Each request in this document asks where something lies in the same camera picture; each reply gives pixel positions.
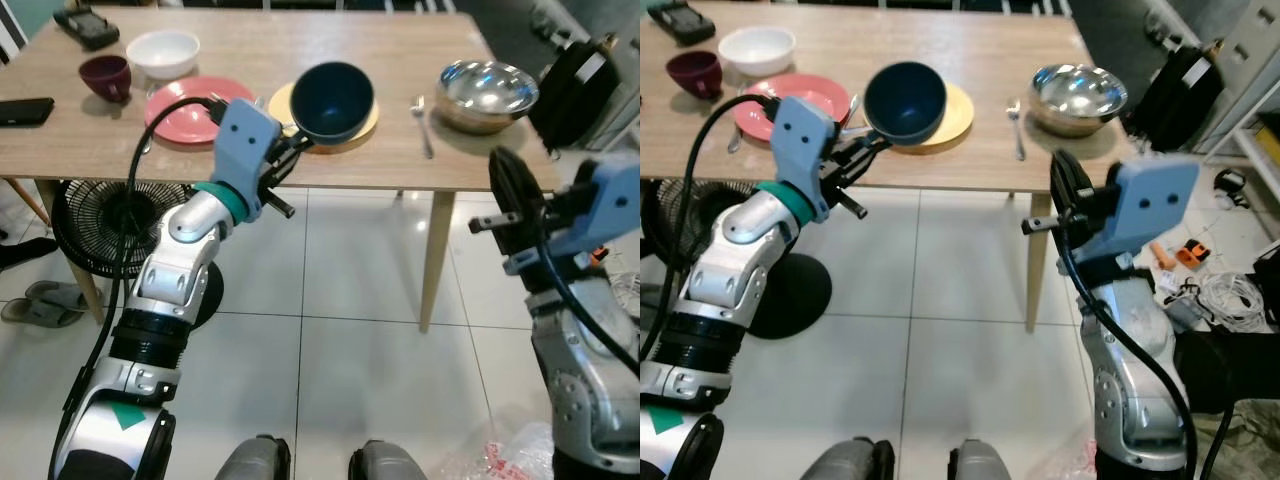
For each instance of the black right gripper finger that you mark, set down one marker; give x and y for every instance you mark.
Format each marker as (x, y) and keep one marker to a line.
(501, 180)
(1082, 190)
(525, 190)
(1062, 180)

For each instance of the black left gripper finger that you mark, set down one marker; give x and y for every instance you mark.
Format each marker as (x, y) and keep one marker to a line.
(295, 155)
(863, 157)
(868, 139)
(298, 139)

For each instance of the dark blue bowl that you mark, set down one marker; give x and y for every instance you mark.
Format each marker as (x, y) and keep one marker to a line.
(905, 100)
(335, 100)

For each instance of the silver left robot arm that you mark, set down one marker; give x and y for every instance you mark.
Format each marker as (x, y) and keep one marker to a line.
(170, 280)
(735, 280)

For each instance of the silver metal spoon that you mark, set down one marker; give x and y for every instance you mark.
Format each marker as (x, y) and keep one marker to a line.
(1012, 105)
(420, 105)
(853, 108)

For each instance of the light wood table leg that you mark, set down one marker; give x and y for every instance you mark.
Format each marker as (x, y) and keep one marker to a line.
(1042, 260)
(75, 260)
(435, 260)

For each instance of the orange tool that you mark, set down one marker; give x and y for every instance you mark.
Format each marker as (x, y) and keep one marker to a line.
(600, 257)
(1185, 255)

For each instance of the yellow plate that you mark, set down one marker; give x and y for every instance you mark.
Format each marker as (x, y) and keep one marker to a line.
(955, 115)
(365, 128)

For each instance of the stainless steel bowl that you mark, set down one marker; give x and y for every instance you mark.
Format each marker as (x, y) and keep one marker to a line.
(1080, 95)
(490, 95)

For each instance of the pink plate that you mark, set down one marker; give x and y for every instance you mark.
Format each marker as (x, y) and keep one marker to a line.
(185, 120)
(755, 115)

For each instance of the black bag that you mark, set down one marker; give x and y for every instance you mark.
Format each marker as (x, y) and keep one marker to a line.
(1175, 95)
(575, 95)

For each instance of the white ceramic bowl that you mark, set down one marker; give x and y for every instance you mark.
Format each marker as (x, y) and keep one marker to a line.
(757, 48)
(163, 52)

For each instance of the maroon cup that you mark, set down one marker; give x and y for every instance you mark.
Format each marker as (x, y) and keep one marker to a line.
(105, 78)
(693, 72)

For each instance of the black cloth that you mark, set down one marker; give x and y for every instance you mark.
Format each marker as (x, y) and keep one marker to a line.
(1230, 370)

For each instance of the black device case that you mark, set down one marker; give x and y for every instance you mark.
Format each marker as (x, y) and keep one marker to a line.
(85, 27)
(682, 20)

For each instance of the clear red printed plastic bag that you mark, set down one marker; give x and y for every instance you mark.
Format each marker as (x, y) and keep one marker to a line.
(1065, 465)
(500, 455)

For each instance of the grey slipper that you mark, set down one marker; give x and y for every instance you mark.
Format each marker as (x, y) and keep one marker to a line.
(55, 293)
(40, 312)

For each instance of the black smartphone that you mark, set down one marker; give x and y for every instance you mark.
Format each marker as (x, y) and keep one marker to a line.
(25, 111)

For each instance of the grey right robot leg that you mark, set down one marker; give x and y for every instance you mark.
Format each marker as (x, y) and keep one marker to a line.
(980, 464)
(385, 462)

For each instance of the grey robot leg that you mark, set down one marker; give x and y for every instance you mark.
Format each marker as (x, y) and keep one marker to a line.
(385, 462)
(980, 464)
(850, 462)
(255, 460)

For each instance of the grey left robot leg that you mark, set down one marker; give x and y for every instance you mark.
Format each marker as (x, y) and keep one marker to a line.
(255, 460)
(850, 462)

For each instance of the light grey left wrist camera mount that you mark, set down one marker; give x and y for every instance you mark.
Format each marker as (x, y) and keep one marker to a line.
(805, 140)
(245, 140)

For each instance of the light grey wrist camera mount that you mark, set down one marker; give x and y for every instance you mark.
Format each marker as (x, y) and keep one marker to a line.
(245, 140)
(1150, 205)
(805, 140)
(605, 205)

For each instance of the light grey right wrist camera mount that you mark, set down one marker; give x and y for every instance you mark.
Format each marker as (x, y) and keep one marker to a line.
(605, 205)
(1150, 205)

